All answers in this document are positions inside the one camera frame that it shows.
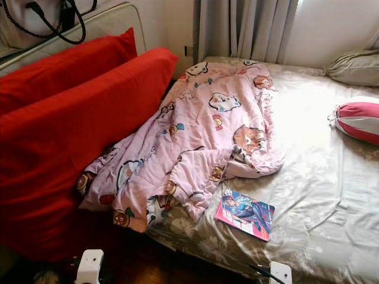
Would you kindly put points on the colourful comic book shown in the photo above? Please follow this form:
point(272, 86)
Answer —
point(246, 214)

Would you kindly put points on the beige floral pillow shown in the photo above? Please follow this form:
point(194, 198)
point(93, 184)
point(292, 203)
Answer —
point(352, 68)

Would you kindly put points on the thick red cushion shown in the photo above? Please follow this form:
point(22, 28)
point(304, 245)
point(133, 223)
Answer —
point(71, 154)

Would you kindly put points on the thin red cushion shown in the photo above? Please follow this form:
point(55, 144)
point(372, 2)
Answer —
point(59, 71)

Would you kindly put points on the pink cartoon print blanket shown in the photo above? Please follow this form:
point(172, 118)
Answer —
point(213, 118)

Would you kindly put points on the grey curtain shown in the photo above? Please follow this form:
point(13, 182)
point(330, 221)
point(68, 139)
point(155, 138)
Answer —
point(249, 29)

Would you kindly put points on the bed with beige floral sheet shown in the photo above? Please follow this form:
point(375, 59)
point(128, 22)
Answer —
point(325, 195)

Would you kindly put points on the red white striped bolster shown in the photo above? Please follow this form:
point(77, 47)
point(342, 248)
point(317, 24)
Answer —
point(358, 118)

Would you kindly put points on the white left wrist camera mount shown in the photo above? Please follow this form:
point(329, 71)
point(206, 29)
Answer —
point(89, 265)

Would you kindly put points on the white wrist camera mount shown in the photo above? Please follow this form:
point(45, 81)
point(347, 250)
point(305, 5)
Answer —
point(280, 273)
point(89, 265)

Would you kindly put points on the dark wall socket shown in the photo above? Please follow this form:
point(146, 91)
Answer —
point(187, 50)

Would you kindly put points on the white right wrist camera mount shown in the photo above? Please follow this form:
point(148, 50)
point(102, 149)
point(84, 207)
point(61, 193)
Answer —
point(280, 273)

